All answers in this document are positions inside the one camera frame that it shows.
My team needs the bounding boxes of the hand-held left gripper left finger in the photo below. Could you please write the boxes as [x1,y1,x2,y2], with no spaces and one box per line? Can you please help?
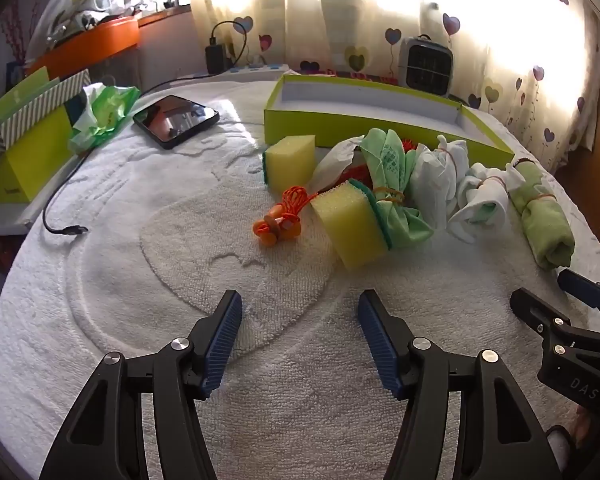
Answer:
[39,289,244,480]

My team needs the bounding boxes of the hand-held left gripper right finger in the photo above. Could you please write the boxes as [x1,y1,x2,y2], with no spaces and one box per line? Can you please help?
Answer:
[357,289,563,480]

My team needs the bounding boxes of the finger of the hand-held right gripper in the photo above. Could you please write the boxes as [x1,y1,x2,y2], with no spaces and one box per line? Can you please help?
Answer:
[509,287,574,336]
[557,269,600,311]

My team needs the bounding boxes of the light green towel roll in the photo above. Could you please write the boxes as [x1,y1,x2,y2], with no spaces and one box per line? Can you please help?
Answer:
[505,158,576,270]

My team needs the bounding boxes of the yellow sponge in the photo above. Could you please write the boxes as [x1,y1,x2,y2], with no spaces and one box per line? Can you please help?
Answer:
[264,135,316,187]
[311,182,392,272]

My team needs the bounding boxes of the white sock bundle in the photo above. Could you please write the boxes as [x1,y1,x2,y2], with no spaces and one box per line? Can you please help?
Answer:
[450,162,510,245]

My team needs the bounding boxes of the orange corded earplugs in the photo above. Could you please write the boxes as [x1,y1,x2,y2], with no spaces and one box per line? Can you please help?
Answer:
[252,186,313,247]

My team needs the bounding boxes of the white cloth bundle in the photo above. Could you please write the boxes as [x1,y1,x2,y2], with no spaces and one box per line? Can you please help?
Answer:
[411,135,470,231]

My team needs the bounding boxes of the white sachet with red string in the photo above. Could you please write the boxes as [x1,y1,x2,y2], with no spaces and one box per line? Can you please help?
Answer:
[340,140,418,191]

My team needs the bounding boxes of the printed green cloth bundle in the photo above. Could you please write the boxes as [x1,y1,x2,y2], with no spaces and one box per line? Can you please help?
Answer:
[360,129,435,250]

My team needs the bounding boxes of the white paper sachet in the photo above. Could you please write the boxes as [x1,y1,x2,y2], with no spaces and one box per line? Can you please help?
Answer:
[310,136,368,192]

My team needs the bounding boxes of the shallow lime green box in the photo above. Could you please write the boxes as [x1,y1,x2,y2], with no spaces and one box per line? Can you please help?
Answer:
[263,75,515,171]

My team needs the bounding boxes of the black smartphone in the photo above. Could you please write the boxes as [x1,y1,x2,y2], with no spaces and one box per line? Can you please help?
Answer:
[132,94,221,150]

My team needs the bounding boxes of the heart print curtain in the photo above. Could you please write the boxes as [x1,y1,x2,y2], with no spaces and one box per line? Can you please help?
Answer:
[190,0,600,171]

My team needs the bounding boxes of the green tissue packet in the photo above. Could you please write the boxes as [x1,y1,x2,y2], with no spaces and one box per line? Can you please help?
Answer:
[69,82,142,153]

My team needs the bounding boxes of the plaid cloth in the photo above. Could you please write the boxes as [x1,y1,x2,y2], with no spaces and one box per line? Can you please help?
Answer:
[290,67,401,86]

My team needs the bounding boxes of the small grey heater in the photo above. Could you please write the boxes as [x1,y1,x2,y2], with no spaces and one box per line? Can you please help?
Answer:
[397,35,453,98]

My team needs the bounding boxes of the lime green striped storage box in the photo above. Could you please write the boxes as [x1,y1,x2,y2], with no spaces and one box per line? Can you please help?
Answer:
[0,67,91,204]

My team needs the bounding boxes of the white power strip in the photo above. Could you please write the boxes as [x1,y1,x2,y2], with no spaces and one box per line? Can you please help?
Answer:
[177,62,291,83]

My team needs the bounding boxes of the black charger adapter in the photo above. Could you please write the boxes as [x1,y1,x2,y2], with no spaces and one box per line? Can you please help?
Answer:
[205,35,228,73]

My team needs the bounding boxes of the pink artificial flower branches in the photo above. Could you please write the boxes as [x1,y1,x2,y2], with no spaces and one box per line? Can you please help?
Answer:
[2,0,36,61]

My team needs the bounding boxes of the black charging cable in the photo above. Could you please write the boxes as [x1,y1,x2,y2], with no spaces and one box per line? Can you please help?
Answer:
[42,21,248,237]

